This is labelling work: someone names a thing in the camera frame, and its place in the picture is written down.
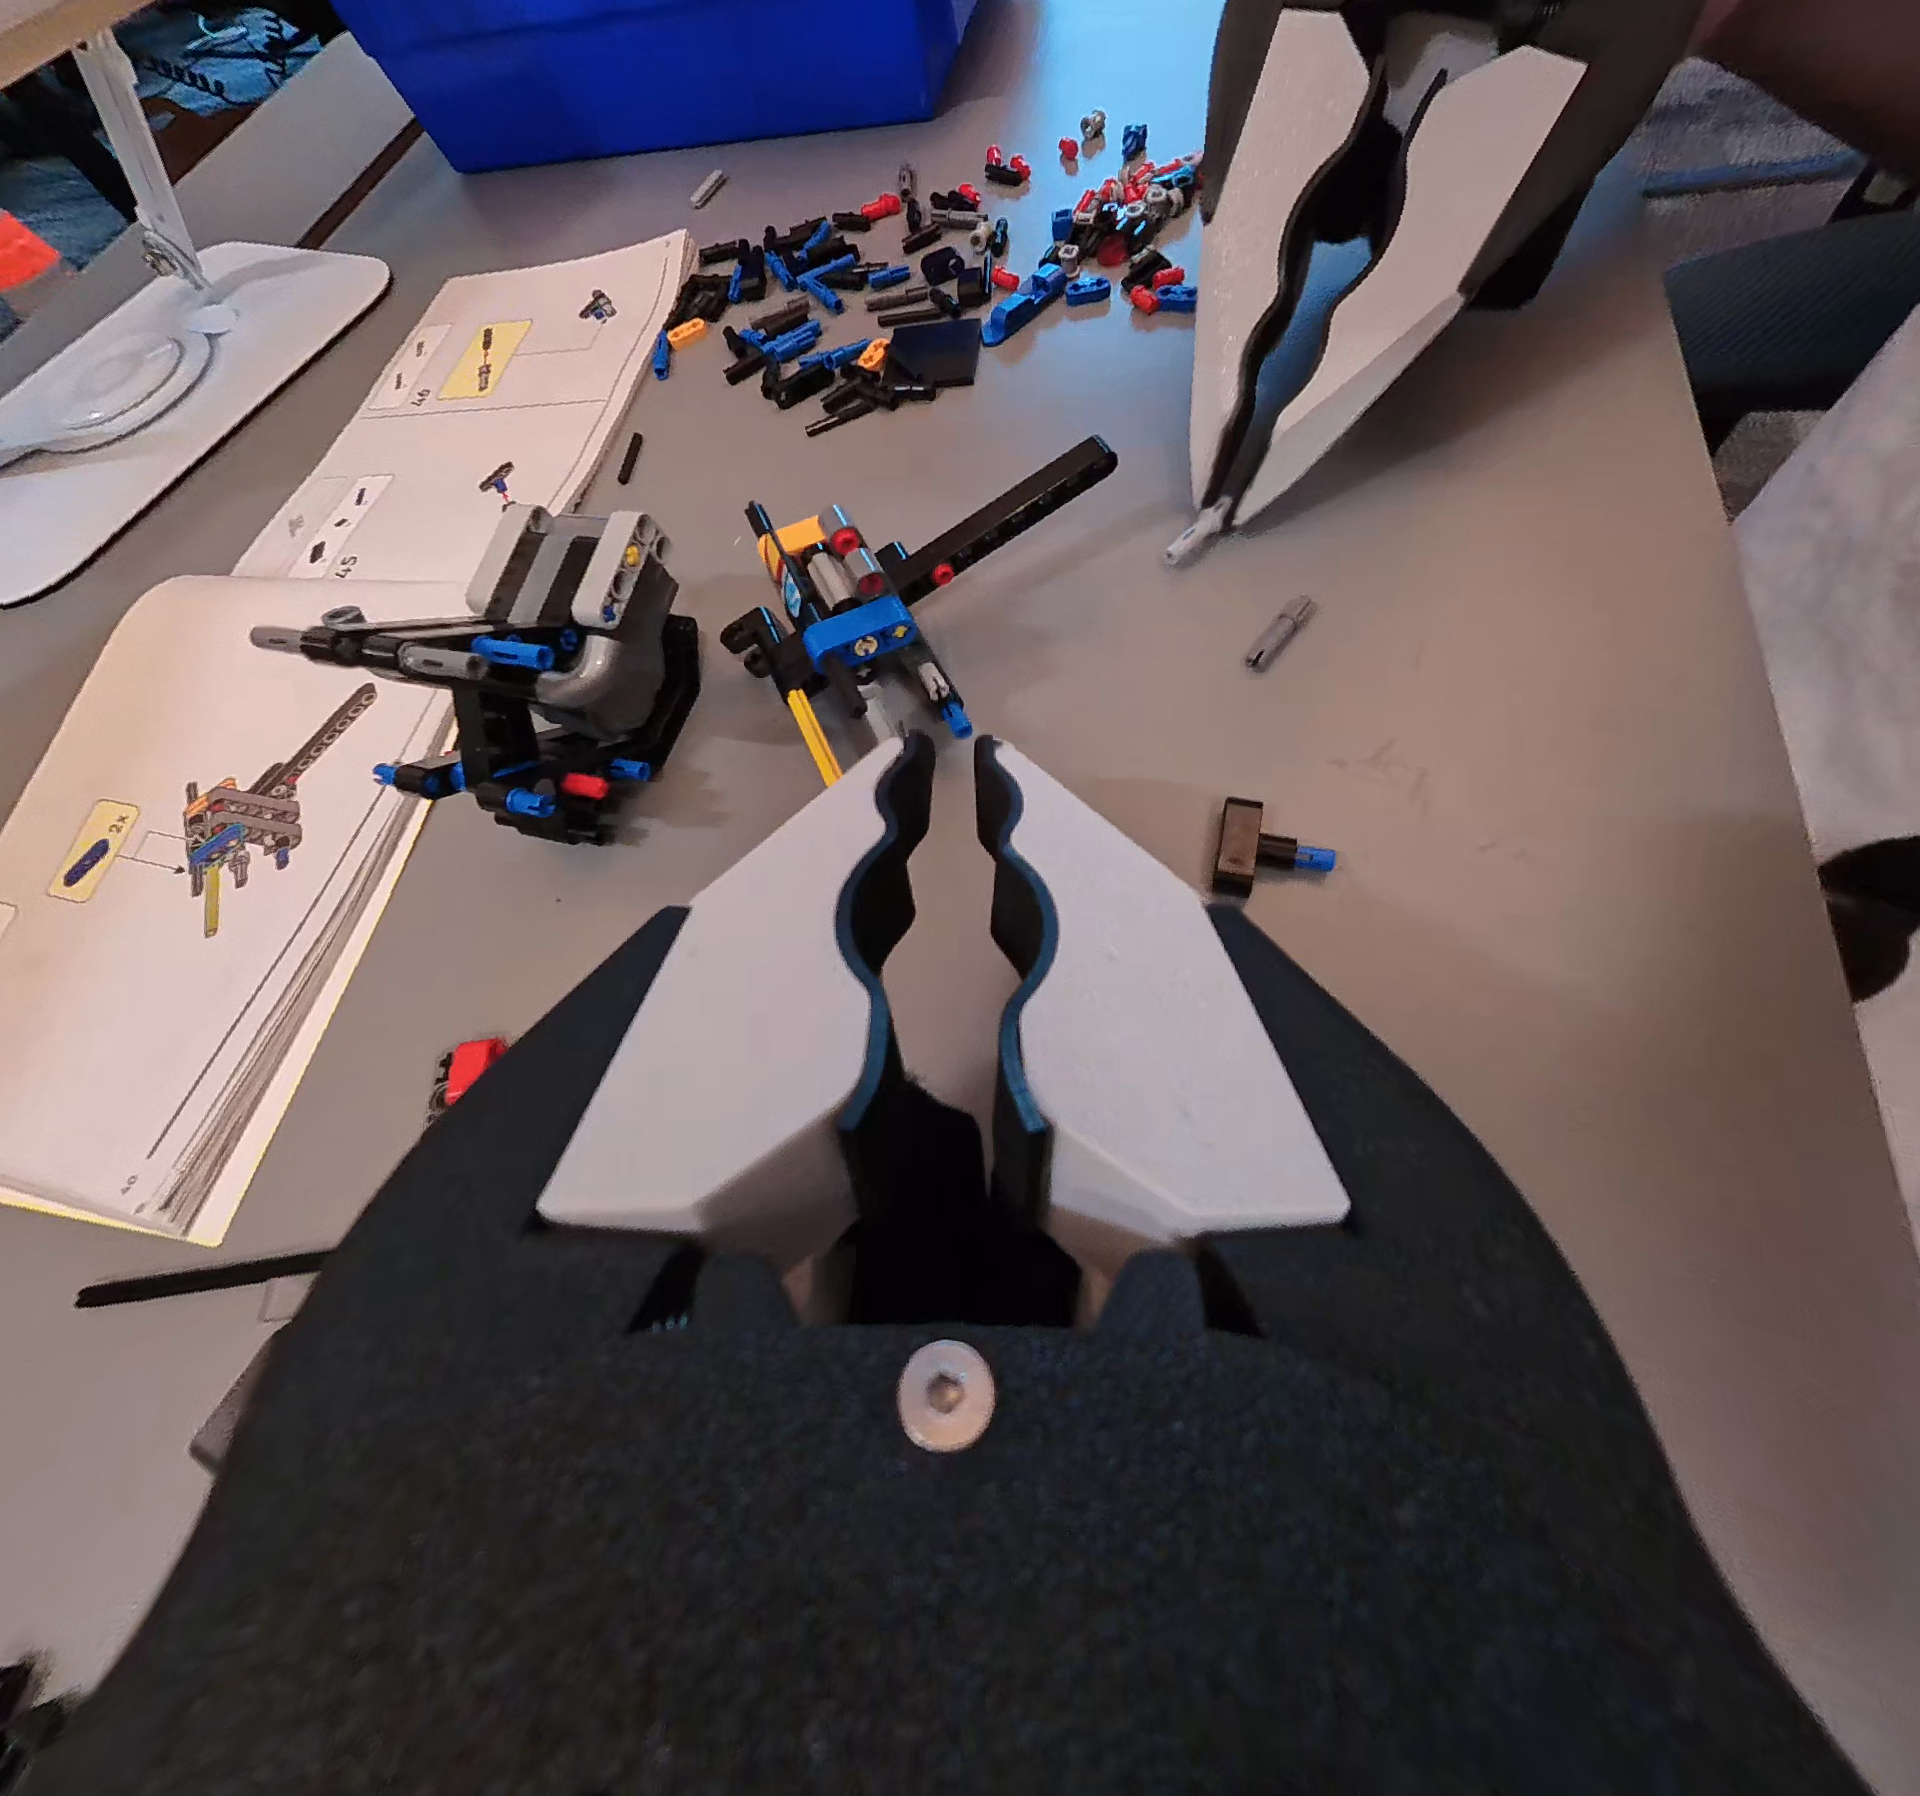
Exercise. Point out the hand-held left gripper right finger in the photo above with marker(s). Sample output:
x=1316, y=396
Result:
x=1171, y=1046

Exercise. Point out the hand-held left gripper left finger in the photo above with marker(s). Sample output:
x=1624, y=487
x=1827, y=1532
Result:
x=719, y=1046

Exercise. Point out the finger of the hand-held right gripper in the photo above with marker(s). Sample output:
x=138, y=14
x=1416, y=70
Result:
x=1260, y=205
x=1440, y=252

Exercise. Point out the small black lego connector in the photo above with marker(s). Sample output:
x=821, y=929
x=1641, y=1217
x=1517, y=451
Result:
x=1245, y=849

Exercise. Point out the person's right forearm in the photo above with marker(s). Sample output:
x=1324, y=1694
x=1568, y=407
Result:
x=1814, y=10

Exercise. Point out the pile of small lego parts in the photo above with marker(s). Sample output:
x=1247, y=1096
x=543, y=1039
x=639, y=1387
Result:
x=929, y=280

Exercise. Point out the grey black lego chassis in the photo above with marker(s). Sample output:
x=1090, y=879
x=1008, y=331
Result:
x=584, y=625

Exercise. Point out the small lego beam assembly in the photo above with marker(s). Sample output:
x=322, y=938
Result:
x=863, y=625

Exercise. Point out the thin long black lego axle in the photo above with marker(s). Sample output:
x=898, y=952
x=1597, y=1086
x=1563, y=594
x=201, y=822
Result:
x=210, y=1279

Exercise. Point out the black lego pin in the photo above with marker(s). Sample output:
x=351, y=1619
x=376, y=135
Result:
x=631, y=457

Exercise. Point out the lego instruction booklet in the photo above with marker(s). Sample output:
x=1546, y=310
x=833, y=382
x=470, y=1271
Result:
x=180, y=775

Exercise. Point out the grey lego beam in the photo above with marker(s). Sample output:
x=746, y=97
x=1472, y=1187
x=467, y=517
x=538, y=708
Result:
x=226, y=1419

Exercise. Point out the black beam with red connector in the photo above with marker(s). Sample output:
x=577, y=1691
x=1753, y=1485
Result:
x=472, y=1068

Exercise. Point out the black office chair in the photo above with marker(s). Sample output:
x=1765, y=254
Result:
x=1800, y=310

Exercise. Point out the blue plastic bin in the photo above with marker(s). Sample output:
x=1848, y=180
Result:
x=631, y=10

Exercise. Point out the black chair armrest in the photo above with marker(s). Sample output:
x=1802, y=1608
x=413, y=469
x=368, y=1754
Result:
x=1875, y=926

